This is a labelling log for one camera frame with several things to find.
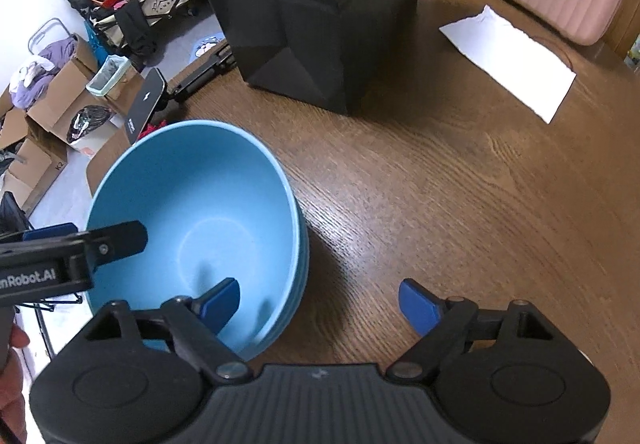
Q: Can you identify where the cardboard box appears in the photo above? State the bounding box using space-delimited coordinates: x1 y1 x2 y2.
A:
25 34 131 160
0 136 68 217

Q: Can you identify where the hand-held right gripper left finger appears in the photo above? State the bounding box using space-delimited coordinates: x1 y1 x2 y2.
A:
82 276 251 381

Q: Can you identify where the green plastic basket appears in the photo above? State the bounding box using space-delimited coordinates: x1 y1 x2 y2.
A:
86 55 128 97

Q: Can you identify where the black paper bag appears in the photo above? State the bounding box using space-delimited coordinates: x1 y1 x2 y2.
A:
177 0 426 116

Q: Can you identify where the person's left hand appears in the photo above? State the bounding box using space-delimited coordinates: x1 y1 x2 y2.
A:
0 326 32 442

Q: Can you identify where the grey metal frame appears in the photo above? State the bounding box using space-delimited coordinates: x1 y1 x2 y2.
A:
27 18 71 52

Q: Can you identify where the red rose flower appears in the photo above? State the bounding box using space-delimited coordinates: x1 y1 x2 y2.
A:
136 120 171 142

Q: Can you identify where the purple garment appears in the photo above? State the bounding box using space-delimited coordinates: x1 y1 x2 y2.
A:
10 36 78 110

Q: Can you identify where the white paper sheet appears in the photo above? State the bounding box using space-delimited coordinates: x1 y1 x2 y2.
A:
438 5 577 125

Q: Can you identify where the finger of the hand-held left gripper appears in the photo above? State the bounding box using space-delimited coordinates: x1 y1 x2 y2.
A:
22 223 79 242
82 220 149 270

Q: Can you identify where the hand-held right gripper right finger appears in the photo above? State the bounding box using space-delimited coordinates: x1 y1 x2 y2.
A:
385 278 558 381

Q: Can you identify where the blue plastic crate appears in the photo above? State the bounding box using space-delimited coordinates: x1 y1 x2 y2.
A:
82 19 126 67

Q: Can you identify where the black garment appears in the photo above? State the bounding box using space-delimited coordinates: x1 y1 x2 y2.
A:
115 0 158 57

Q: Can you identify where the black phone holder tripod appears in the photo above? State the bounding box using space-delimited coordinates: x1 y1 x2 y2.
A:
157 41 236 112

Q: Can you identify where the light blue printed pad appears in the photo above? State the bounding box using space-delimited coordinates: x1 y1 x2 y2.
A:
189 31 226 62

